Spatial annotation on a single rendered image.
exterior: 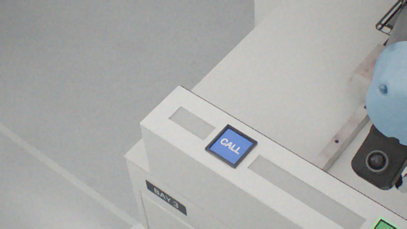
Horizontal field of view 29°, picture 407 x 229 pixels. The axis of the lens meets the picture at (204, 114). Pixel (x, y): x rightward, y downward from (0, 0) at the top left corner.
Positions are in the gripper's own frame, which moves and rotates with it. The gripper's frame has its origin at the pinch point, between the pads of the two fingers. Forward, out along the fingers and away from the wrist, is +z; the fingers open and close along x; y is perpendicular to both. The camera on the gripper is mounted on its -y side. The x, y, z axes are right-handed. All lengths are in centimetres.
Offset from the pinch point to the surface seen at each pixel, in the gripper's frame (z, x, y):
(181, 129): 14.6, 33.9, -0.9
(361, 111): 25.6, 18.0, 25.6
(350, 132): 25.6, 17.1, 20.8
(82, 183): 111, 97, 17
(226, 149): 14.2, 26.0, -0.1
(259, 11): 55, 64, 59
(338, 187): 14.6, 9.7, 4.2
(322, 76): 29, 29, 30
